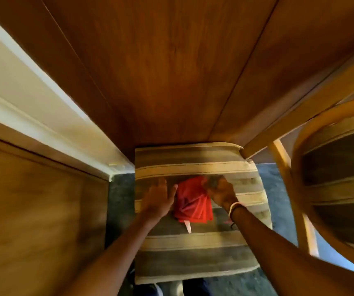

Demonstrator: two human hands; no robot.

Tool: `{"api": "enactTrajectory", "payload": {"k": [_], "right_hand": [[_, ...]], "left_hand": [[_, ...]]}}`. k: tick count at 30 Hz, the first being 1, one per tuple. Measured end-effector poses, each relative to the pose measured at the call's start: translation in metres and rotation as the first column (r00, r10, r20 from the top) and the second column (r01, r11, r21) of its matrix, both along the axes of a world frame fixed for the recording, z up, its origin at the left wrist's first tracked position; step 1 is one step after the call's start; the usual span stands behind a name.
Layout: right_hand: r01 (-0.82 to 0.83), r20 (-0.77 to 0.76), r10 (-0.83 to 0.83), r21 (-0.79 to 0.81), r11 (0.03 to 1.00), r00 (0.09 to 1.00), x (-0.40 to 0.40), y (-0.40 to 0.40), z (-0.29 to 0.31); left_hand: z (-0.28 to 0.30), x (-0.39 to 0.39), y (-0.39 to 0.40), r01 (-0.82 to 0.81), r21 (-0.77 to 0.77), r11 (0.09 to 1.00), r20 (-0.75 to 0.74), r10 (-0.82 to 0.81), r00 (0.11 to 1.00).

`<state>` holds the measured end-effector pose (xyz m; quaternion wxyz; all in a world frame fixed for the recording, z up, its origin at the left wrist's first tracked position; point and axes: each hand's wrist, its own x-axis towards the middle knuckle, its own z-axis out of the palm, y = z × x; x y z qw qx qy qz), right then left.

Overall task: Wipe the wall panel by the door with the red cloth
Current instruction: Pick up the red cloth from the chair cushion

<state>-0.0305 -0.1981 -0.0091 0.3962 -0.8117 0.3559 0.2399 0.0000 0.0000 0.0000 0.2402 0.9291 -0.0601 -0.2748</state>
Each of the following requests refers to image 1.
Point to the person's left hand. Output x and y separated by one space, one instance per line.
157 201

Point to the person's right hand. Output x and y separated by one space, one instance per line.
221 194

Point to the red cloth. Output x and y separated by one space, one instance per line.
192 201

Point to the person's right forearm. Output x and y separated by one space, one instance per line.
288 258

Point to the person's left forearm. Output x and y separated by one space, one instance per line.
115 258

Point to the person's blue trousers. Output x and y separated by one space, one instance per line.
197 288

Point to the brown wooden door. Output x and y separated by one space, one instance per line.
35 218

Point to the striped seat cushion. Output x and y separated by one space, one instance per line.
195 249

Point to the striped chair back cushion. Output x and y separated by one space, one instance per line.
340 181

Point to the light wooden board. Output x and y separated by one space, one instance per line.
313 101

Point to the wooden armchair with striped back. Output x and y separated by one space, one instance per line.
288 169

